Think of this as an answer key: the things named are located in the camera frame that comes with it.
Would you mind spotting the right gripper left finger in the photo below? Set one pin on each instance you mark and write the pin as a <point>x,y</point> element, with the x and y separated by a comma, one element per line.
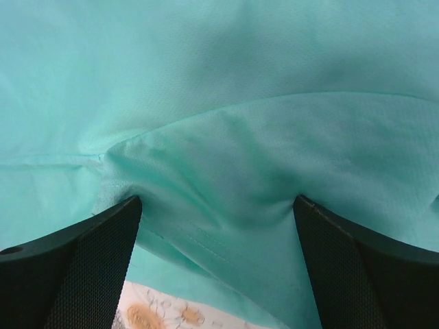
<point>71,278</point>

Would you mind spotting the floral table cloth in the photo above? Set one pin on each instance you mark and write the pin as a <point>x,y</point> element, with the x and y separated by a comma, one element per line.
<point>141,307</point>

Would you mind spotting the teal t shirt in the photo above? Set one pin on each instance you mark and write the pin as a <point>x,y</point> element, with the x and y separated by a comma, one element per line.
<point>217,114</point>

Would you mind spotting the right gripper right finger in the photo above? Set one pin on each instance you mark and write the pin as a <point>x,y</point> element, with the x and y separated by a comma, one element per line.
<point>363,279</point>

